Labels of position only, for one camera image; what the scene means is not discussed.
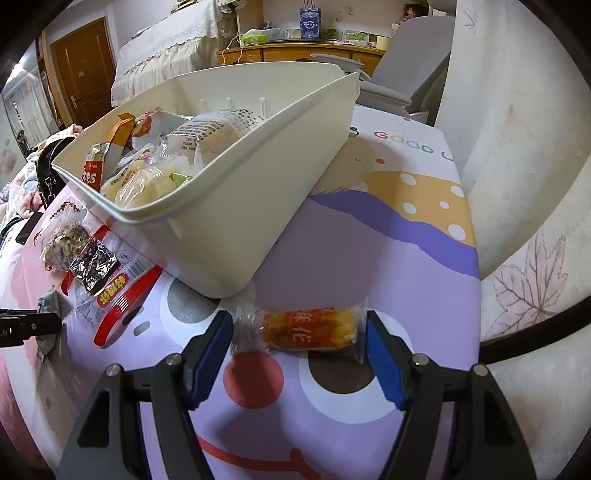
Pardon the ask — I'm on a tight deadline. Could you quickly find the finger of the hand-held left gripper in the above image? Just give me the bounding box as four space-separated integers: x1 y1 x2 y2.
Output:
0 313 62 347

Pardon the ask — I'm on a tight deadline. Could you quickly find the brown wooden door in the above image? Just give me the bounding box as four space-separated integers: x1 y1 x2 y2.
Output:
48 21 116 134

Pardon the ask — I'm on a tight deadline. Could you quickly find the clear seed snack packet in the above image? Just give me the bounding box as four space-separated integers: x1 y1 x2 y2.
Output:
39 198 93 273

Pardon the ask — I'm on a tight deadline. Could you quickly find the long red snack packet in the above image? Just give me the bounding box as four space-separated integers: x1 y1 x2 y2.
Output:
76 258 162 349

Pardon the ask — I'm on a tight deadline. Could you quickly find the wooden dresser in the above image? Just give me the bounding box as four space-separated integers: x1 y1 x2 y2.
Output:
217 41 386 65

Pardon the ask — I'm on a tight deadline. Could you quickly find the black phone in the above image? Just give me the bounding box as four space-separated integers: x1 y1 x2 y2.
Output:
14 212 44 245

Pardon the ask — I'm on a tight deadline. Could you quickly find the cream leaf print cloth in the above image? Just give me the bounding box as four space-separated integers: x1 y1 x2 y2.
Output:
434 0 591 342

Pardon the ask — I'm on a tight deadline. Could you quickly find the cream plastic bin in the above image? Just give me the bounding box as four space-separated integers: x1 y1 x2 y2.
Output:
51 62 361 300

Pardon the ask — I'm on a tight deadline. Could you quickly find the dark foil snack packet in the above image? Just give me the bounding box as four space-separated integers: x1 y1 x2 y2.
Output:
68 237 118 296

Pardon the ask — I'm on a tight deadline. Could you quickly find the orange twist snack packet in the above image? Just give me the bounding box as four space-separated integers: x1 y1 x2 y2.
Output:
231 298 370 363

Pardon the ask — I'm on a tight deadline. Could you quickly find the grey packet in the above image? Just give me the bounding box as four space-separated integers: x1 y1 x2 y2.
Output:
37 293 63 356

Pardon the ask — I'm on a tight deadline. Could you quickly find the printed cartoon table mat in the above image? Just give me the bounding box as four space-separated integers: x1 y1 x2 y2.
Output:
0 104 483 480

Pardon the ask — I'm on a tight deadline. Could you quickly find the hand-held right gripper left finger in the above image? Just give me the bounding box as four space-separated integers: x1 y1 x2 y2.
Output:
55 310 234 480

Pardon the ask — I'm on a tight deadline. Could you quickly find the white lace furniture cover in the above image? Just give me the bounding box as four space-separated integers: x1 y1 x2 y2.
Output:
111 0 241 104

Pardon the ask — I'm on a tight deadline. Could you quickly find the blue gift bag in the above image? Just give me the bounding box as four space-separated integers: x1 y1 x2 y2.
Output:
299 0 322 41

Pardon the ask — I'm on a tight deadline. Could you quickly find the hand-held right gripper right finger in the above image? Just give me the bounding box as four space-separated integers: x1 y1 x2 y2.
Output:
359 310 539 480

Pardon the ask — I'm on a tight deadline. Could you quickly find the grey chair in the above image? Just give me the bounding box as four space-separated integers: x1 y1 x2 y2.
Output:
309 16 455 123

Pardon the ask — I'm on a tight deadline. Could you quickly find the black bag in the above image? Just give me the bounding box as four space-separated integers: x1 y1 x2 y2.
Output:
36 136 77 208

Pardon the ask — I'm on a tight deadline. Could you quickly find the clear white printed snack packet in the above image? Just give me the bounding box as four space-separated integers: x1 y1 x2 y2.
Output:
166 108 269 167

